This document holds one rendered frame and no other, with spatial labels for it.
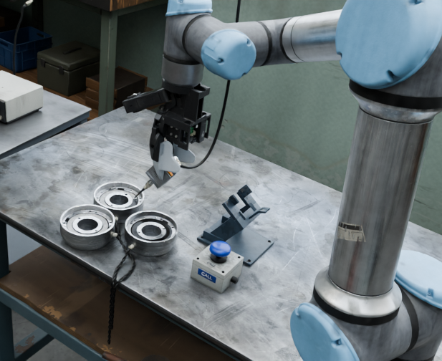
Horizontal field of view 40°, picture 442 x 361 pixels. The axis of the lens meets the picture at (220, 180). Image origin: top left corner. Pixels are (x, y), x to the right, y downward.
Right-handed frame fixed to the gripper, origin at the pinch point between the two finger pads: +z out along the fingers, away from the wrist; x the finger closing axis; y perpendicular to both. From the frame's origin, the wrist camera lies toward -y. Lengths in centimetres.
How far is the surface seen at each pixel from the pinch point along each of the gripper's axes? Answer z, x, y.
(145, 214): 9.5, -3.6, -0.9
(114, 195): 10.2, -1.9, -10.5
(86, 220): 10.6, -12.2, -9.0
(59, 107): 25, 41, -70
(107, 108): 59, 105, -105
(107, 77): 44, 105, -105
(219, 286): 11.5, -10.0, 21.5
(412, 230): 13, 37, 44
